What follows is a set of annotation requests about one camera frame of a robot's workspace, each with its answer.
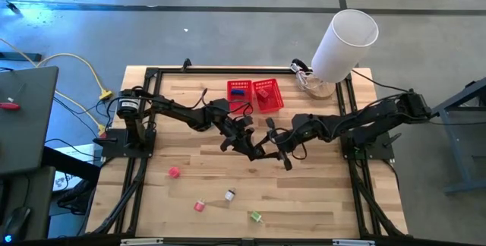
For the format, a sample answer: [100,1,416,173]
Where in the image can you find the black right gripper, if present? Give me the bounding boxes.
[257,125,308,172]

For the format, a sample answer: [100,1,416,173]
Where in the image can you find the black computer mouse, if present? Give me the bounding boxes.
[0,206,31,236]

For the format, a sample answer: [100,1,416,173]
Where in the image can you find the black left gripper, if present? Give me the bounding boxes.
[219,118,272,162]

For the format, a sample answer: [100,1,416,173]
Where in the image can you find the black cable bundle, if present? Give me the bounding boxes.
[56,179,96,216]

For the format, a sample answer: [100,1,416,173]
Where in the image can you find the silver table bracket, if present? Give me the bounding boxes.
[120,238,164,246]
[332,239,376,246]

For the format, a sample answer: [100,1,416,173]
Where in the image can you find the red handled screwdriver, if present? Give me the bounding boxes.
[0,82,27,112]

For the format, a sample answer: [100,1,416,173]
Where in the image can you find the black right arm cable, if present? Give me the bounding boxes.
[351,68,413,94]

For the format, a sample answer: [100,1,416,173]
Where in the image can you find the white lamp cable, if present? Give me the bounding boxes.
[291,58,317,92]

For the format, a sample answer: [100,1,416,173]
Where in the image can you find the black floor bar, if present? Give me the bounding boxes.
[0,52,42,63]

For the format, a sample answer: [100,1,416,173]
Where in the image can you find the black aluminium table frame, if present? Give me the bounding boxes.
[86,66,410,239]

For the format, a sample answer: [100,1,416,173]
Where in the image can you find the blue-grey desk frame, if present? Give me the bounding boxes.
[431,77,486,197]

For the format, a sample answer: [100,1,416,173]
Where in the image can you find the yellow cable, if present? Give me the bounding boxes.
[36,52,114,101]
[0,36,108,136]

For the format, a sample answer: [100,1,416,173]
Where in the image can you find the white shade table lamp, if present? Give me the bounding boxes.
[305,8,380,101]

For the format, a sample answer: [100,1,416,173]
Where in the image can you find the white paper sheet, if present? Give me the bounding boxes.
[52,143,96,193]

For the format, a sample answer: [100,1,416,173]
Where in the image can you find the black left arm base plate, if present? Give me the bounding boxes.
[99,128,156,159]

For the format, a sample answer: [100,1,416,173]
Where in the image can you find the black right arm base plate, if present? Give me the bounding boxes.
[342,131,396,161]

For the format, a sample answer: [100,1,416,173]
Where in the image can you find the red plastic basket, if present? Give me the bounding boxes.
[226,80,254,115]
[252,78,285,114]

